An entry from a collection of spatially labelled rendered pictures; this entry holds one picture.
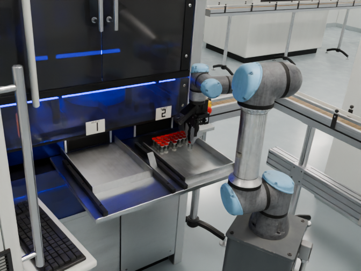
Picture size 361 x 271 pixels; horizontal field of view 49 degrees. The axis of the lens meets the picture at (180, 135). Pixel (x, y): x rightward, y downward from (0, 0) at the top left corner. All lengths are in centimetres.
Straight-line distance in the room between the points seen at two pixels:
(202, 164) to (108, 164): 40
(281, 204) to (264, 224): 11
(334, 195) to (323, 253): 52
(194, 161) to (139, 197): 36
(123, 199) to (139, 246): 76
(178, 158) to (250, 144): 54
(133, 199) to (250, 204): 43
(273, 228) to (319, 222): 158
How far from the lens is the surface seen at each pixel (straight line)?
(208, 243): 269
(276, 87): 125
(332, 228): 308
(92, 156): 178
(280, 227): 155
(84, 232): 199
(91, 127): 171
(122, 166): 170
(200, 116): 175
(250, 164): 134
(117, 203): 149
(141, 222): 214
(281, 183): 145
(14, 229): 115
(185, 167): 171
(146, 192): 155
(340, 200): 245
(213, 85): 158
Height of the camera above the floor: 177
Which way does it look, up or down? 27 degrees down
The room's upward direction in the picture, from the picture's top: 5 degrees clockwise
